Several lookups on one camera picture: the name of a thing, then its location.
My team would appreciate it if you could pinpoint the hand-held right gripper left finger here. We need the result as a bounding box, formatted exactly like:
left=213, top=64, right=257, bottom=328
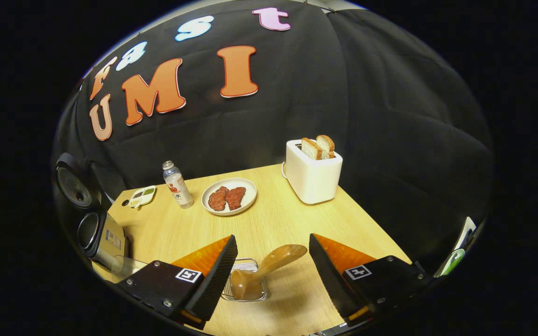
left=119, top=235, right=239, bottom=330

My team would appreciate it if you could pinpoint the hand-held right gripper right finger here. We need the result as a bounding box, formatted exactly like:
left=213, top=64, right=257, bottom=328
left=309, top=233, right=433, bottom=328

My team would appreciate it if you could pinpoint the wire chopstick holder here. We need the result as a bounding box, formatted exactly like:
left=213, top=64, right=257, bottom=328
left=221, top=258, right=269, bottom=302

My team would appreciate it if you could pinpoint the wooden spoon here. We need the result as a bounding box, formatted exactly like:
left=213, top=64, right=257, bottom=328
left=230, top=244, right=308, bottom=301

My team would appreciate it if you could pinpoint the black rice cooker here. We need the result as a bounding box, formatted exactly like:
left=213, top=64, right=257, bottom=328
left=54, top=153, right=130, bottom=271

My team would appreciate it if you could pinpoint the red meat piece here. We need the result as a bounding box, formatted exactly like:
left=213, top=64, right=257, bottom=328
left=208, top=186, right=229, bottom=212
left=225, top=187, right=247, bottom=210

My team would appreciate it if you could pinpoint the round white plate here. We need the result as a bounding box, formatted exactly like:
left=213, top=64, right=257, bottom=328
left=201, top=177, right=258, bottom=216

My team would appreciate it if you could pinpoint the small clear drink bottle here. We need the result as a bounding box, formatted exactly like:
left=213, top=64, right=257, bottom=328
left=162, top=161, right=194, bottom=209

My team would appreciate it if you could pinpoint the white toaster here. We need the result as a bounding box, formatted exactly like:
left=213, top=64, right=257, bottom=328
left=282, top=139, right=343, bottom=205

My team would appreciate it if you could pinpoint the small white sauce dish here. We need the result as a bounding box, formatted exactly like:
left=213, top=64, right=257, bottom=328
left=128, top=185, right=157, bottom=209

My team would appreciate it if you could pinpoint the green white object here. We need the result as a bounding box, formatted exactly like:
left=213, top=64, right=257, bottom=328
left=435, top=216, right=477, bottom=278

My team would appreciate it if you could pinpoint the toasted bread slice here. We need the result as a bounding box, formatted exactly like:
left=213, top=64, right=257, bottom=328
left=316, top=134, right=335, bottom=159
left=301, top=137, right=323, bottom=161

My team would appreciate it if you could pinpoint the black backdrop cloth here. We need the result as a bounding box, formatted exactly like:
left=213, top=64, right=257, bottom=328
left=52, top=0, right=496, bottom=280

